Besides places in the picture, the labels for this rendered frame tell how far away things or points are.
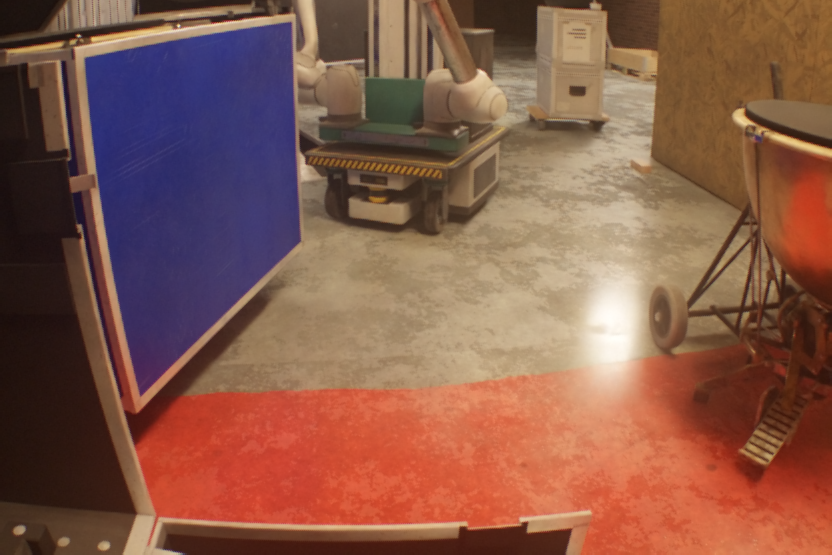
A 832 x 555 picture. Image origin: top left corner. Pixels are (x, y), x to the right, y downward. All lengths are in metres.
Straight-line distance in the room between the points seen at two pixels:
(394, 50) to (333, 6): 5.45
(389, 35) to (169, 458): 2.11
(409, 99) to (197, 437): 1.82
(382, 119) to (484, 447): 1.80
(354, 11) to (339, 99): 5.75
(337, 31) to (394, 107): 5.57
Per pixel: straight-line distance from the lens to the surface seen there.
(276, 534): 1.20
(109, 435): 1.12
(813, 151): 1.32
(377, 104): 2.99
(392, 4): 3.00
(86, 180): 0.98
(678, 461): 1.63
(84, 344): 1.03
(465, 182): 2.86
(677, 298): 1.98
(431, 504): 1.43
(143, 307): 1.48
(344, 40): 8.53
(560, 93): 4.90
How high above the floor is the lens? 1.01
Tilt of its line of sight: 22 degrees down
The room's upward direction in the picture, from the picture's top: straight up
